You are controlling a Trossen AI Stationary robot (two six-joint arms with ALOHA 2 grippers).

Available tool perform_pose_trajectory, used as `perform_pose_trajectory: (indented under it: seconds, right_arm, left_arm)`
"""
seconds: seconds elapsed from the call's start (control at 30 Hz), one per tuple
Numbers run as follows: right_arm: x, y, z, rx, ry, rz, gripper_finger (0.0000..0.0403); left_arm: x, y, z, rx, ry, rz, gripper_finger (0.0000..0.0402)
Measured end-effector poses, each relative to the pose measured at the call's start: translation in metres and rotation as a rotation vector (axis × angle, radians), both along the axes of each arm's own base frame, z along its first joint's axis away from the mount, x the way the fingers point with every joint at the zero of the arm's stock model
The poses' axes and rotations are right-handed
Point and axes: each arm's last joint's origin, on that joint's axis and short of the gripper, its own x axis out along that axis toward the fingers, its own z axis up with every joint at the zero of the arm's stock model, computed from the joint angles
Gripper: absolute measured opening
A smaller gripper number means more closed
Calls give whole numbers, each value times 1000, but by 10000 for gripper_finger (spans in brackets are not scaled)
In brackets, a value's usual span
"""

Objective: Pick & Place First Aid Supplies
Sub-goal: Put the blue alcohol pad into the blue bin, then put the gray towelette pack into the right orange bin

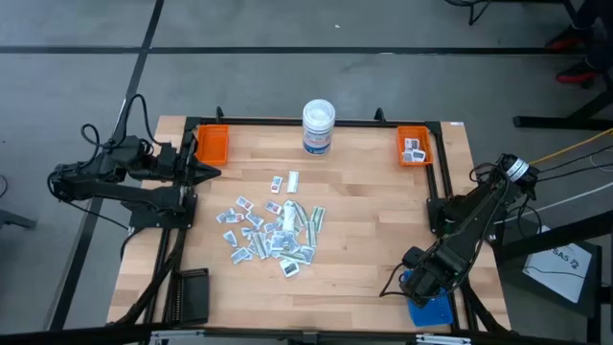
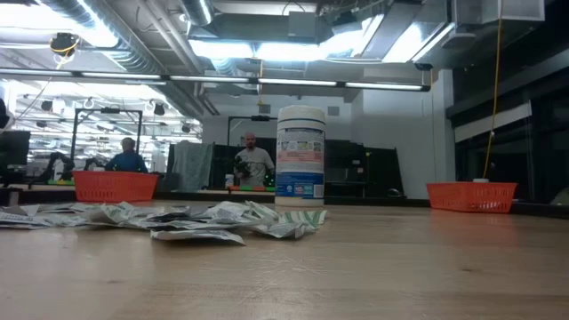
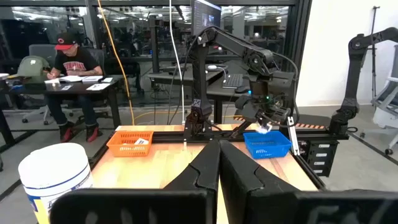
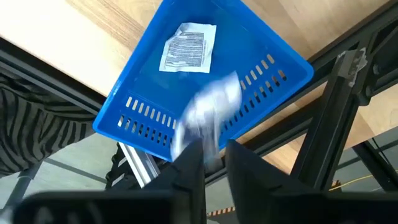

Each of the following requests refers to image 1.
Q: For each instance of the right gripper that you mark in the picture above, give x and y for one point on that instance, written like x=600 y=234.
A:
x=433 y=273

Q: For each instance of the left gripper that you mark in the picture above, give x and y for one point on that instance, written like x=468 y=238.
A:
x=187 y=158

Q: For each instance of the plain white packet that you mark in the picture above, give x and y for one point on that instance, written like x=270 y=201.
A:
x=293 y=182

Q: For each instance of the green striped bandage wrapper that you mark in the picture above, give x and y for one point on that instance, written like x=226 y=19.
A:
x=311 y=235
x=318 y=219
x=301 y=213
x=264 y=245
x=293 y=258
x=257 y=245

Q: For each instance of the large white gauze packet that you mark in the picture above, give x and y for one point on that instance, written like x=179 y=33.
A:
x=288 y=215

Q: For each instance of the white packet black print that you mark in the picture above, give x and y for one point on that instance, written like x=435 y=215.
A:
x=419 y=154
x=412 y=143
x=408 y=156
x=289 y=268

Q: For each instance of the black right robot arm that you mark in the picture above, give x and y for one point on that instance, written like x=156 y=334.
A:
x=479 y=211

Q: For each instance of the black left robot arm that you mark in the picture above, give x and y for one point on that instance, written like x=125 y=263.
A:
x=143 y=195

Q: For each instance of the orange plastic mesh basket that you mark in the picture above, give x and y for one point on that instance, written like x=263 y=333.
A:
x=213 y=145
x=400 y=139

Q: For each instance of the blue plastic mesh basket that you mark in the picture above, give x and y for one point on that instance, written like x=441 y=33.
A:
x=438 y=311

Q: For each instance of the white wipes canister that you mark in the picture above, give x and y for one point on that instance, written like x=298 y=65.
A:
x=318 y=127

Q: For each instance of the black diagonal beam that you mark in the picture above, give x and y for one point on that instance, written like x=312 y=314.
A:
x=551 y=238

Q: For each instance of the white printed paper sheet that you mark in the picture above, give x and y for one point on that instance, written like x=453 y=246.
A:
x=558 y=270

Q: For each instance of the black plastic mesh basket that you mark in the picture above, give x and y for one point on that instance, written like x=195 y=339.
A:
x=191 y=297

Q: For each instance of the black stand platform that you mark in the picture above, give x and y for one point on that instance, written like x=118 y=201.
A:
x=596 y=268

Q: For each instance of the black stand foot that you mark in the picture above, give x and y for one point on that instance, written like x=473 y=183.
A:
x=551 y=122

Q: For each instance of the grey stand foot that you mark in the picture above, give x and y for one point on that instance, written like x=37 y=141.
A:
x=14 y=219

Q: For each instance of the black rig beam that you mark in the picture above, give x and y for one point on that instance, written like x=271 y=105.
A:
x=57 y=337

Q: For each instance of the person's shoe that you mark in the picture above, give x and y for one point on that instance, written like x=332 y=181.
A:
x=577 y=74
x=565 y=42

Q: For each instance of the person's leg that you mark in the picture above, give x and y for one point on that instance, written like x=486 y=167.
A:
x=598 y=48

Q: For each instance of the black furniture legs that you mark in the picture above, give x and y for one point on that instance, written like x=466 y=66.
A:
x=572 y=12

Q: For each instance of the silver metal bracket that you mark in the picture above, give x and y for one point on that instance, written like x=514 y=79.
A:
x=177 y=338
x=443 y=340

